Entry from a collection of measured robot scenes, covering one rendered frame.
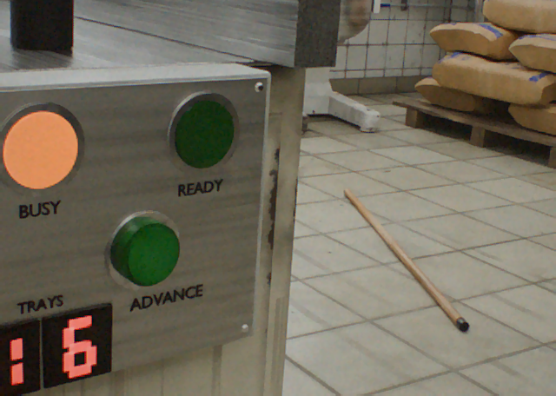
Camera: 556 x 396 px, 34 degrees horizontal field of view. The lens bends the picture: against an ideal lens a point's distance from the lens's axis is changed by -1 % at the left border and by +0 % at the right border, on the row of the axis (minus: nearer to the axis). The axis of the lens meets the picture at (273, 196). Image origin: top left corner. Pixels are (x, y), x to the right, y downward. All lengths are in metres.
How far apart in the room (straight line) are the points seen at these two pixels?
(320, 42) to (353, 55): 5.08
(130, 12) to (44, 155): 0.21
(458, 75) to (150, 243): 4.08
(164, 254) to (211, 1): 0.15
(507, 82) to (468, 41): 0.42
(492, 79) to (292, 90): 3.85
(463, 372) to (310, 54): 1.68
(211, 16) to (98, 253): 0.16
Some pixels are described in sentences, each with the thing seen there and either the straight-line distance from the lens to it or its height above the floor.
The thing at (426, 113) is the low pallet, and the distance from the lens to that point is 4.65.
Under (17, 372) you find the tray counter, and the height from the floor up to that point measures 0.71.
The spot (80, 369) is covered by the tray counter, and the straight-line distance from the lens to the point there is 0.43.
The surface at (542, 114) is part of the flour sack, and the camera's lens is 4.27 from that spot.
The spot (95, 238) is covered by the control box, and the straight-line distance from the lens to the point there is 0.41.
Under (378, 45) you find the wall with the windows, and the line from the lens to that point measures 5.65.
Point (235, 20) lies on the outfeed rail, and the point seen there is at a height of 0.86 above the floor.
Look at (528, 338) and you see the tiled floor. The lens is 2.33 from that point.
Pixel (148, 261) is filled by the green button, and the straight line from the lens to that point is 0.42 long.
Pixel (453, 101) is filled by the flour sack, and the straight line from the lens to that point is 4.65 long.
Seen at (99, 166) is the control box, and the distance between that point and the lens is 0.40.
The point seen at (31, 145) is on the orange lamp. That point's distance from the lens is 0.38.
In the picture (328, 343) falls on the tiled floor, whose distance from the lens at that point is 2.16.
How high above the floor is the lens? 0.90
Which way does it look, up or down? 16 degrees down
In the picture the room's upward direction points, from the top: 4 degrees clockwise
